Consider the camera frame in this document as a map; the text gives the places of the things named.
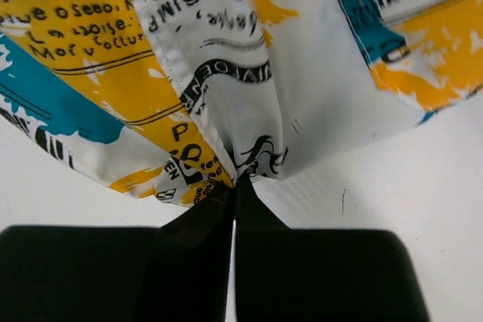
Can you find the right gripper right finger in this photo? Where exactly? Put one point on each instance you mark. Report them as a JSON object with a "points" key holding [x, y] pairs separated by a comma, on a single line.
{"points": [[329, 274]]}

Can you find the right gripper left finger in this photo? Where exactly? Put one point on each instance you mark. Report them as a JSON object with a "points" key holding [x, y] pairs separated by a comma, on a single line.
{"points": [[178, 272]]}

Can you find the patterned white teal yellow shorts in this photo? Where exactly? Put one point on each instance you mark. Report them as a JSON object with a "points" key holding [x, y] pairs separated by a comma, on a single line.
{"points": [[170, 98]]}

